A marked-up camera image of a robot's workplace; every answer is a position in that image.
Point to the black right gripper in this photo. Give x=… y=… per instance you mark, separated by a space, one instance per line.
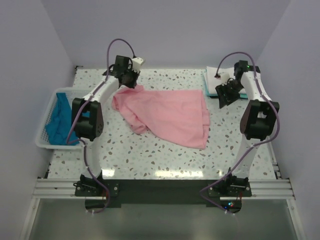
x=223 y=101

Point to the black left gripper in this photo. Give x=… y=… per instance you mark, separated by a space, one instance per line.
x=132 y=85

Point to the pink t shirt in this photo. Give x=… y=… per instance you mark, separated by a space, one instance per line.
x=177 y=116

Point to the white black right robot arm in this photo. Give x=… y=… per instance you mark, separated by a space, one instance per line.
x=256 y=125

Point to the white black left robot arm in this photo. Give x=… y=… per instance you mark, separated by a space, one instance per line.
x=90 y=180

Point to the folded teal t shirt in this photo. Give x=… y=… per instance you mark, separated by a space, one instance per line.
x=213 y=95

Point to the folded white t shirt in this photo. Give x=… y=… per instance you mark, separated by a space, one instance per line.
x=213 y=82

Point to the blue t shirt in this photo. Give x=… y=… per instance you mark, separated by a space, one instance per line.
x=60 y=123

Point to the white plastic basket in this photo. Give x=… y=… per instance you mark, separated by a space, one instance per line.
x=47 y=120

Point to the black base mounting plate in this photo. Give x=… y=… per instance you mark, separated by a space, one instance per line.
x=114 y=193

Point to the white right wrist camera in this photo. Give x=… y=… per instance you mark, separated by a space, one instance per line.
x=224 y=77

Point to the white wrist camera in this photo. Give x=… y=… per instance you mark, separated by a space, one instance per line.
x=224 y=77
x=137 y=64

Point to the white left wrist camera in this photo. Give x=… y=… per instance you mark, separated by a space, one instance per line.
x=137 y=64

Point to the aluminium frame rail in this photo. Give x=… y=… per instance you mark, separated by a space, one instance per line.
x=263 y=189

